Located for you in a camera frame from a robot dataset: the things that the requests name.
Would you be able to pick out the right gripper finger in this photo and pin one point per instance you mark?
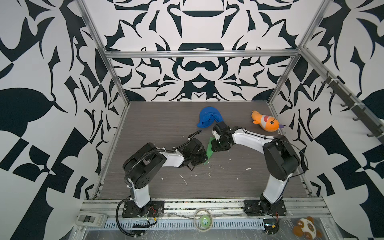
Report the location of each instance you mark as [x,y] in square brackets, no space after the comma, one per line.
[216,146]
[225,146]

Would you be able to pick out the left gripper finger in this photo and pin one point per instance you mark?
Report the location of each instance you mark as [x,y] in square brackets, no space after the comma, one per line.
[203,155]
[195,163]

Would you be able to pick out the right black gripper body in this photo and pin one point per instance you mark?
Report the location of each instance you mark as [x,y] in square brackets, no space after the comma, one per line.
[221,141]

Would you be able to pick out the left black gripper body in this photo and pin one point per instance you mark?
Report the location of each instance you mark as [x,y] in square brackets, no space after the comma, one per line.
[194,158]

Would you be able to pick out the green square paper sheet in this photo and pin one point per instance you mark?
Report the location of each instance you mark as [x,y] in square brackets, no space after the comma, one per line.
[209,151]

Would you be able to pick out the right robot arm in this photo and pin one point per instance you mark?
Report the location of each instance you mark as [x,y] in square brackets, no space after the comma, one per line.
[281,159]

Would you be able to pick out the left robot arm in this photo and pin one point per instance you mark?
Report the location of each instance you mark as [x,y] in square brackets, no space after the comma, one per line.
[141,168]

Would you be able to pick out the blue crumpled cloth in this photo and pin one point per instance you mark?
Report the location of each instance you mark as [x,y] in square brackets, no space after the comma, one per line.
[208,116]

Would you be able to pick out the white tape roll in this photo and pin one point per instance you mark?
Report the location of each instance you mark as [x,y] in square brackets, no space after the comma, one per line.
[196,219]

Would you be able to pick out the orange fish plush toy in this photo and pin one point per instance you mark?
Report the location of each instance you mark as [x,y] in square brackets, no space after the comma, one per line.
[267,123]

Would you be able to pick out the small black electronics box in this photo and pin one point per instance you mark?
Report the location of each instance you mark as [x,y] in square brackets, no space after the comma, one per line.
[271,226]

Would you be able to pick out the brown white plush toy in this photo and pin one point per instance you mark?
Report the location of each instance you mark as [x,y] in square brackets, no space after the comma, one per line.
[305,227]

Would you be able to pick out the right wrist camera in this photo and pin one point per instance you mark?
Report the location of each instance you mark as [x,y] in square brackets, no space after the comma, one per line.
[217,132]

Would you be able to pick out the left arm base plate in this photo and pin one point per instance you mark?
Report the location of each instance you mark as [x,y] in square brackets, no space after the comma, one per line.
[151,209]

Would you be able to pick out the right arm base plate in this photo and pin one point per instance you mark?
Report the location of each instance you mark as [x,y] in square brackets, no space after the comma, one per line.
[264,207]

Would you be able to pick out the aluminium front rail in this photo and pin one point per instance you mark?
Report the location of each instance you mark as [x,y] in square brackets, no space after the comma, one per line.
[221,208]

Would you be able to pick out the black hook rail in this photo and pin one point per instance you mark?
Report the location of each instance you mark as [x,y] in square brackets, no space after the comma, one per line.
[361,111]

